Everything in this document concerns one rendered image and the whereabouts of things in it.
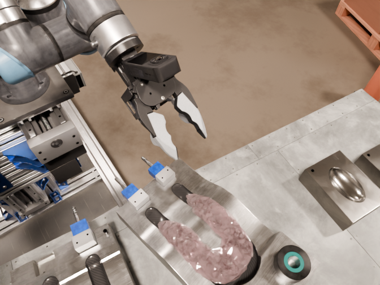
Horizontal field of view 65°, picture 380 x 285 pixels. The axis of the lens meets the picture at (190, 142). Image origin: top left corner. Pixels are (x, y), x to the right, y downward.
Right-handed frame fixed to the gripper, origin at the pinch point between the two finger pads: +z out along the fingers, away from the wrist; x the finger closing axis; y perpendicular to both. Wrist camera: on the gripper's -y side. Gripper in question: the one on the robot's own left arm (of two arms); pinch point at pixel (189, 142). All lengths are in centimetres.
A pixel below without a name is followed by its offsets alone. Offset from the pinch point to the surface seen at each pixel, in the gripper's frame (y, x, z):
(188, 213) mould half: 31.8, -1.9, 20.1
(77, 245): 35.4, 25.5, 8.6
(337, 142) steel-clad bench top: 28, -62, 36
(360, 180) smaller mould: 15, -48, 43
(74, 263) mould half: 37.2, 28.6, 12.1
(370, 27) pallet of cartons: 109, -254, 28
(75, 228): 39.5, 23.5, 5.3
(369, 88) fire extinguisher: 85, -177, 56
